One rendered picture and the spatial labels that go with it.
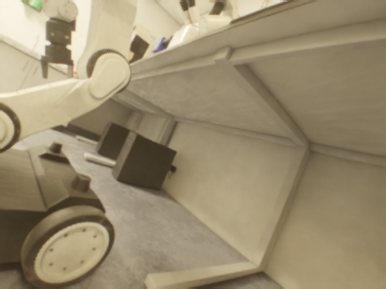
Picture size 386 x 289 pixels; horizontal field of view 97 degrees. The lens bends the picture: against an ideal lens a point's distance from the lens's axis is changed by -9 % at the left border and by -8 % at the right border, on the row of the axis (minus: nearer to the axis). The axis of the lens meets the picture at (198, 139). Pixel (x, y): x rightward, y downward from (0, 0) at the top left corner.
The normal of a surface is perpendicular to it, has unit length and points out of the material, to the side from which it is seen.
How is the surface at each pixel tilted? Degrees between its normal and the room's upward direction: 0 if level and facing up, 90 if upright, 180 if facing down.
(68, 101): 114
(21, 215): 90
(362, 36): 90
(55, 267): 90
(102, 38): 90
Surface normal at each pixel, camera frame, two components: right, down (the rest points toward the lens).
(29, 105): 0.73, 0.25
